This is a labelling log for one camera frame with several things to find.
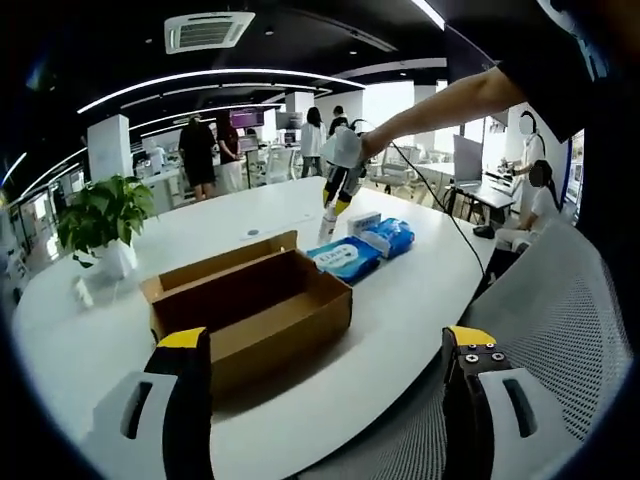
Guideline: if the long white carton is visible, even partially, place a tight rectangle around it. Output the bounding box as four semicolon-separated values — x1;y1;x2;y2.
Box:
346;211;384;237

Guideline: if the small white bottle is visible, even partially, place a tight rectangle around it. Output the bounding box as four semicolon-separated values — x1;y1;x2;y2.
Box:
317;202;339;247

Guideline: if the purple wall screen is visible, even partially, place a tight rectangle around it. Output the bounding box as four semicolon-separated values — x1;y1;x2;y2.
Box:
229;108;266;129

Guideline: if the blue soft tissue pack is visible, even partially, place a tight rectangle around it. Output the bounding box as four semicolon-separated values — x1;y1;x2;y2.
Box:
362;217;417;262

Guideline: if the long curved ceiling light strip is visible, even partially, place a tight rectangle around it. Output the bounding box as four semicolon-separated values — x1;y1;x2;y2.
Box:
77;68;367;116

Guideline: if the person's black shirt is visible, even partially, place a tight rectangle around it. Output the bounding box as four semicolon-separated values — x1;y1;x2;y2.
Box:
444;0;640;251

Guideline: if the ceiling air conditioner unit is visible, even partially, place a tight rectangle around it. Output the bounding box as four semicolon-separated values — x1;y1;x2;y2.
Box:
163;10;257;55

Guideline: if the blue wet wipes pack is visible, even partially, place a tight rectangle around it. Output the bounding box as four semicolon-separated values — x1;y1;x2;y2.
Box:
305;235;384;287

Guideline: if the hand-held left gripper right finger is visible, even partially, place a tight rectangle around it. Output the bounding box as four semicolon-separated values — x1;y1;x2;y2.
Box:
441;325;569;480

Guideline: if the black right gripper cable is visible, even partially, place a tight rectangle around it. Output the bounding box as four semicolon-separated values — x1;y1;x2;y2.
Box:
388;141;489;280

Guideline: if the grey mesh office chair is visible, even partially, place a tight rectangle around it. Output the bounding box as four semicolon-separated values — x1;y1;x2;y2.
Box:
294;219;634;480

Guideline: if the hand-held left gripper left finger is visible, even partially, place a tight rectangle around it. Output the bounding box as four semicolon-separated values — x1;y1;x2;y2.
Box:
82;327;214;480

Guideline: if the grey desk monitor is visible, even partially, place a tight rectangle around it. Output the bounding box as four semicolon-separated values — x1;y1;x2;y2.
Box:
452;133;484;187

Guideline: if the green potted plant white pot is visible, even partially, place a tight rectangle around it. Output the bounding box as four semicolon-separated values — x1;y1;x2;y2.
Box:
55;173;159;282

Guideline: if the brown cardboard shoe box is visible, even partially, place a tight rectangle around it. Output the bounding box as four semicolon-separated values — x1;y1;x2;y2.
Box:
139;229;354;397

